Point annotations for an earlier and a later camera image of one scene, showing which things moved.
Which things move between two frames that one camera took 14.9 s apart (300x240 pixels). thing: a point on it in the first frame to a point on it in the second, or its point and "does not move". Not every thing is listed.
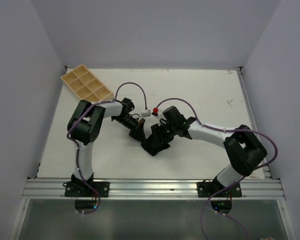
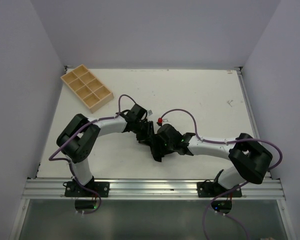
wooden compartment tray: x=86 y=85 does not move
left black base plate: x=81 y=189 does not move
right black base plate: x=206 y=189 does not move
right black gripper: x=157 y=129 to x=167 y=151
